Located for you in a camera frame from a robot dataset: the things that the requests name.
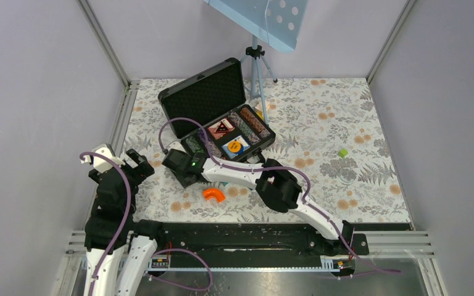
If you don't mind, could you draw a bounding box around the black all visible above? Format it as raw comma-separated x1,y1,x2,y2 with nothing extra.
209,120,234,139

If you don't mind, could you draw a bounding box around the yellow big blind button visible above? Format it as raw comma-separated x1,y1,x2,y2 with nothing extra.
228,141,243,154

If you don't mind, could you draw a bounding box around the blue small blind button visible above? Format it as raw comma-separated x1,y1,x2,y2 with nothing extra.
228,146,244,158

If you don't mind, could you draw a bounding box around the black poker set case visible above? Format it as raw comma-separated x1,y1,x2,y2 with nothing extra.
157,57,276,162

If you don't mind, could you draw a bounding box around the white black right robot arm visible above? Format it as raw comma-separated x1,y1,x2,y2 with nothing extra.
163,149,370,257

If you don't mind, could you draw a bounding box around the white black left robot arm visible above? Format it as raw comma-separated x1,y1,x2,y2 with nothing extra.
80,144,167,295

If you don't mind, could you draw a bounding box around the green chip row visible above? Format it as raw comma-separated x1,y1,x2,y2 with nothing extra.
185,136,205,154

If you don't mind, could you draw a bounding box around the orange curved toy block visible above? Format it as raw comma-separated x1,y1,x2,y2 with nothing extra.
202,188,226,203

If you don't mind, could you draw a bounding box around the red card deck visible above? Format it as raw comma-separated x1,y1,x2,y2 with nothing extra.
207,117,235,140

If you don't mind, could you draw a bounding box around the orange blue chip row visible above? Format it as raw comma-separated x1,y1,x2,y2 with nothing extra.
239,107,271,138

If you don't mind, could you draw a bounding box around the blue tripod stand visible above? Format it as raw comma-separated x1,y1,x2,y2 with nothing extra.
240,35,278,125

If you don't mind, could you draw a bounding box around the floral table mat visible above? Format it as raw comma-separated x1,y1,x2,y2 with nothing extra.
123,78,411,224

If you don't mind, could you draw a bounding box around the green toy cube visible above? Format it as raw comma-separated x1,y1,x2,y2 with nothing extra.
338,149,349,158

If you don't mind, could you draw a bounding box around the blue perforated board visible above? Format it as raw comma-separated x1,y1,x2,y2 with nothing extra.
206,0,308,53

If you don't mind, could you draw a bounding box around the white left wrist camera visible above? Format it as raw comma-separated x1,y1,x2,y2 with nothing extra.
79,143,126,173

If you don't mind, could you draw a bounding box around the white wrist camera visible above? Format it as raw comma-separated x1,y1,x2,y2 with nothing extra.
167,141,186,152
79,143,126,173

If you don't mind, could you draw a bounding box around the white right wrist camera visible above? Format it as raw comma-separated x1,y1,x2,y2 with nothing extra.
167,141,186,152

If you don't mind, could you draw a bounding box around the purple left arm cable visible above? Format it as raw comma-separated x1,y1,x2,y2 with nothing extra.
78,151,215,296

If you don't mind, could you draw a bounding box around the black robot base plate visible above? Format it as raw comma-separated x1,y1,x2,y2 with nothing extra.
142,223,351,269

